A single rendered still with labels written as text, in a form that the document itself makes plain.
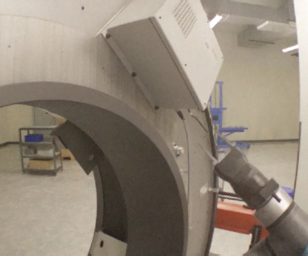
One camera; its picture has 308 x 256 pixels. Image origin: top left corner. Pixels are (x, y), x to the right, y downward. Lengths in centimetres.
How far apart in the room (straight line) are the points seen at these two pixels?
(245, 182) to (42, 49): 46
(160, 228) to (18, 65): 59
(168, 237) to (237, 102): 926
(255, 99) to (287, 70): 197
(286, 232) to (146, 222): 43
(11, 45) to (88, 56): 15
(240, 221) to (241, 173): 87
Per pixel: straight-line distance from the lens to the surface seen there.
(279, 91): 1074
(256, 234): 143
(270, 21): 612
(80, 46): 47
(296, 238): 58
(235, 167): 58
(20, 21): 42
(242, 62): 1013
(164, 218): 75
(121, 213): 105
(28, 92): 36
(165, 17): 47
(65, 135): 82
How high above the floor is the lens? 154
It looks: 6 degrees down
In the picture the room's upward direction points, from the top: straight up
